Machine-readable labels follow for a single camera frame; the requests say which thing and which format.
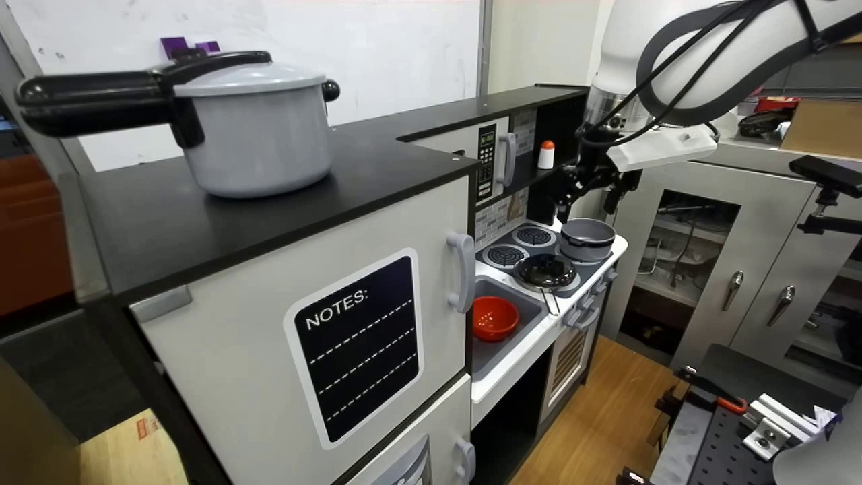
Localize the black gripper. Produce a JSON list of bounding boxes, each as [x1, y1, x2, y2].
[[551, 125, 647, 223]]

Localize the red bowl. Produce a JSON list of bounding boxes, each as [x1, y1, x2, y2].
[[469, 295, 526, 346]]

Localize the red tool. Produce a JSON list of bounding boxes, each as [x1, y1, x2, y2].
[[751, 90, 803, 125]]

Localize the grey metal cabinet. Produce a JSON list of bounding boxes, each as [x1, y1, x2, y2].
[[597, 137, 862, 401]]

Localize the black clamp with orange grip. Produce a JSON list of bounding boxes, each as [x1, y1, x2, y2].
[[658, 362, 751, 421]]

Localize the black perforated breadboard table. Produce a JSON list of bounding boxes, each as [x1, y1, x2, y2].
[[643, 343, 862, 485]]

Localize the silver metal brackets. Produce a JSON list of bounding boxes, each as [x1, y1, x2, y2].
[[738, 392, 842, 463]]

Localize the grey curved metal plate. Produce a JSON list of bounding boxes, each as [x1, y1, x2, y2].
[[769, 401, 862, 485]]

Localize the purple item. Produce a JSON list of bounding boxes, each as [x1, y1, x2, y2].
[[159, 36, 223, 64]]

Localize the brown cardboard box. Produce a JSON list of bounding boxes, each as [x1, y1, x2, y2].
[[77, 408, 194, 485]]

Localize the brown wooden furniture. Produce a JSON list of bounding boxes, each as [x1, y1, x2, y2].
[[0, 151, 74, 318]]

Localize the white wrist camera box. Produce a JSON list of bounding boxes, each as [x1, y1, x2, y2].
[[605, 122, 722, 175]]

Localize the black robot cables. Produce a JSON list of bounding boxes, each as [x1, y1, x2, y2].
[[617, 0, 862, 132]]

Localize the black camera stand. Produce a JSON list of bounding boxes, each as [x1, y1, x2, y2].
[[786, 155, 862, 238]]

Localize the grey long-handled pressure pot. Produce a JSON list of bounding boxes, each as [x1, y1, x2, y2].
[[12, 50, 345, 202]]

